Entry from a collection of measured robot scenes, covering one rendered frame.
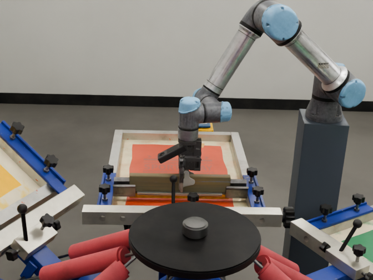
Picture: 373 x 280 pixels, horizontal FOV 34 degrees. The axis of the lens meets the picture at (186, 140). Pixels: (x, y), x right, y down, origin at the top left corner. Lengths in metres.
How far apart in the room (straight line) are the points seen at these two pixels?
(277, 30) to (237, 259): 1.01
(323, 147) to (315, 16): 3.59
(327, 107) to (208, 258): 1.29
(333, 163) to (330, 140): 0.10
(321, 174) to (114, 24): 3.67
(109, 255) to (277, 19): 1.05
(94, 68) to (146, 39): 0.58
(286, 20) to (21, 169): 1.02
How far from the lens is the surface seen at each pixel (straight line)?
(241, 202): 2.36
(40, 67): 6.10
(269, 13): 2.15
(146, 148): 2.78
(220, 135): 2.87
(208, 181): 2.30
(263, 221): 2.14
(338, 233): 2.24
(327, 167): 2.59
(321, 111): 2.52
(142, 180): 2.30
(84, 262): 1.57
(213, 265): 1.34
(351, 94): 2.37
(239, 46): 2.29
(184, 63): 5.98
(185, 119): 2.18
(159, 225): 1.47
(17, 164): 2.09
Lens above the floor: 2.08
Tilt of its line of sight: 23 degrees down
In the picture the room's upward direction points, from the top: 2 degrees clockwise
